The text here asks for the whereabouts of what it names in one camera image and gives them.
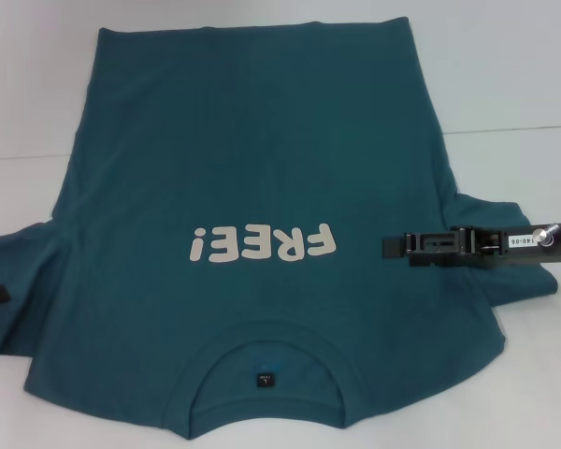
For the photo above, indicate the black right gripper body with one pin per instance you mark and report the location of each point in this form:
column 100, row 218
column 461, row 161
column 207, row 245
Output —
column 495, row 248

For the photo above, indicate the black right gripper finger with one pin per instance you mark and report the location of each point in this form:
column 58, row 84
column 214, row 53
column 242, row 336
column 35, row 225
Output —
column 430, row 245

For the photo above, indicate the teal FREE print t-shirt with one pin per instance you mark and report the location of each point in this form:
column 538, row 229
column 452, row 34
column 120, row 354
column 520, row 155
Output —
column 262, row 163

